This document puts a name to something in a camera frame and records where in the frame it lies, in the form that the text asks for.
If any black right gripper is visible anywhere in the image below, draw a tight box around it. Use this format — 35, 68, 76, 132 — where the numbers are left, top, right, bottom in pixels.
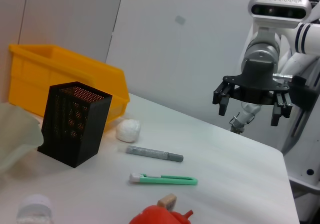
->
212, 58, 293, 126

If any grey marker pen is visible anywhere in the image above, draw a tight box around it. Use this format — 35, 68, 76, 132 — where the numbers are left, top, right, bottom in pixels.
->
117, 145, 184, 163

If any green utility knife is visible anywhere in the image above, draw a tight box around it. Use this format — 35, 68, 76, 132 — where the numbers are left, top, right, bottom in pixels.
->
129, 173, 199, 186

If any tan rubber eraser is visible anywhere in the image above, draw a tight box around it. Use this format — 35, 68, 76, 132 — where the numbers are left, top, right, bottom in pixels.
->
157, 193, 178, 212

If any white paper ball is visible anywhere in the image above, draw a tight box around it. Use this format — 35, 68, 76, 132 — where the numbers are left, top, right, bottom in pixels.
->
115, 118, 141, 143

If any red-orange round fruit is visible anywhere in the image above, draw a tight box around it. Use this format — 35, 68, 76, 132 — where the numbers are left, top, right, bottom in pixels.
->
128, 205, 195, 224

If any clear water bottle green label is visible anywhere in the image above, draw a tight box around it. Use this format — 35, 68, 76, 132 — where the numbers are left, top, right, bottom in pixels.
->
16, 194, 55, 224

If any black mesh pen holder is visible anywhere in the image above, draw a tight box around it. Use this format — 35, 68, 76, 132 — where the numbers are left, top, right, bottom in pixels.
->
37, 81, 113, 169

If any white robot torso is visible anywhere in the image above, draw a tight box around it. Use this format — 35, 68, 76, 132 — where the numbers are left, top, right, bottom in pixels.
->
281, 83, 320, 224

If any yellow plastic storage bin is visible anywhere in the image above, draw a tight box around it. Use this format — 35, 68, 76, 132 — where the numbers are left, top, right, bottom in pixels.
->
8, 43, 131, 132

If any right gripper cable with plug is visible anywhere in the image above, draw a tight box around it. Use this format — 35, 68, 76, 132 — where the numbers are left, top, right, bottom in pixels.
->
272, 73, 293, 82

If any black bracket block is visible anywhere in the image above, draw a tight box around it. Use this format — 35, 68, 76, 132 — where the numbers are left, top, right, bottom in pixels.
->
289, 75, 318, 109

